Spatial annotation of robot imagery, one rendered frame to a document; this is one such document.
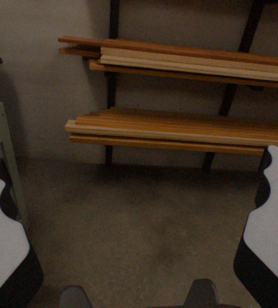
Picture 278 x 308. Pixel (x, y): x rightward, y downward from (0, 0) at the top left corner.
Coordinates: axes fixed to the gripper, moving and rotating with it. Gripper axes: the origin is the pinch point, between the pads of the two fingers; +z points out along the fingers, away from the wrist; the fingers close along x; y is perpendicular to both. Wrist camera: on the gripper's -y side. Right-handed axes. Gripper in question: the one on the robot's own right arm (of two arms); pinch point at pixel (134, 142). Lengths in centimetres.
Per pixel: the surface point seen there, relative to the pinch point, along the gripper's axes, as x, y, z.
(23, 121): -99, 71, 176
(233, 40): 78, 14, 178
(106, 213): -25, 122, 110
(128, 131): -5, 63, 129
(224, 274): 51, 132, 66
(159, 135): 16, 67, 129
